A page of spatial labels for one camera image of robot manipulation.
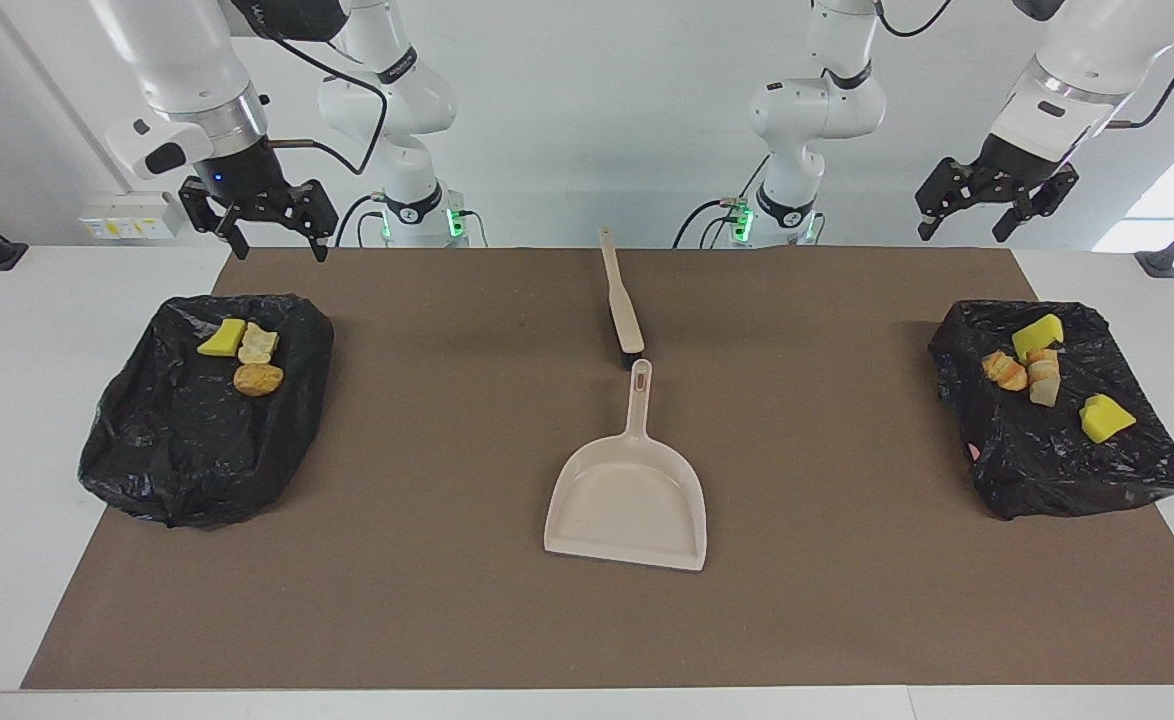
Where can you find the black bag-lined trash bin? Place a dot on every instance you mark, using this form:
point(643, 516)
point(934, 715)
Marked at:
point(177, 450)

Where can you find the brown table mat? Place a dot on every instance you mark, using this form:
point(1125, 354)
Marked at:
point(587, 620)

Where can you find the beige hand brush black bristles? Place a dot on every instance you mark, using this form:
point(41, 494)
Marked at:
point(625, 315)

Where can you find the striped toy croissant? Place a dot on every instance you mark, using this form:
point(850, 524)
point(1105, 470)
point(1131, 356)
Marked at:
point(258, 343)

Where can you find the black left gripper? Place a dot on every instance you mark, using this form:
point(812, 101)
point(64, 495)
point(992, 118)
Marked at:
point(1017, 165)

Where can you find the white wall outlet box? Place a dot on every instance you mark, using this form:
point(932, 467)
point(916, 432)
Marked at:
point(132, 215)

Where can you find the black bag-lined bin pink patch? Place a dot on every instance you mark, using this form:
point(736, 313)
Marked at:
point(1057, 460)

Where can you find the yellow sponge piece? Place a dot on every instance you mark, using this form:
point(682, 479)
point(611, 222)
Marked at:
point(1107, 418)
point(222, 339)
point(1037, 336)

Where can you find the brown toy bread roll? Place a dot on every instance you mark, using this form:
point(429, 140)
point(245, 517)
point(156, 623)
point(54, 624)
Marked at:
point(258, 379)

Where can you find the beige plastic dustpan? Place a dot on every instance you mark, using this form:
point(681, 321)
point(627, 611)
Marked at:
point(627, 500)

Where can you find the pale bread piece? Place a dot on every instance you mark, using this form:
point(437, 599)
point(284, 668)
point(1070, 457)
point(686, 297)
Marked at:
point(1004, 371)
point(1044, 378)

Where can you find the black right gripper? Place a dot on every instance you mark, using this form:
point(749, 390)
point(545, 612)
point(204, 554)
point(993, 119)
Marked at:
point(244, 178)

